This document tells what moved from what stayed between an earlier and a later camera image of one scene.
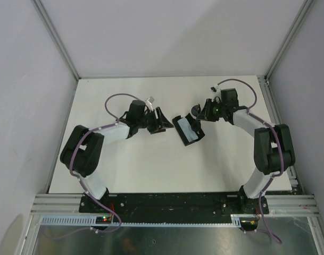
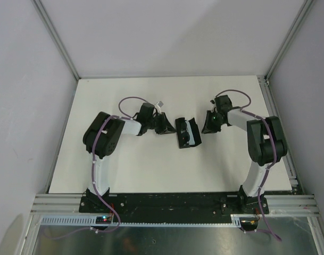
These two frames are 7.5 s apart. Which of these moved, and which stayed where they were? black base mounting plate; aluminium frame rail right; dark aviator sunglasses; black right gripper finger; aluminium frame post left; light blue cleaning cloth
Moved: dark aviator sunglasses; black right gripper finger; light blue cleaning cloth
Stayed: black base mounting plate; aluminium frame rail right; aluminium frame post left
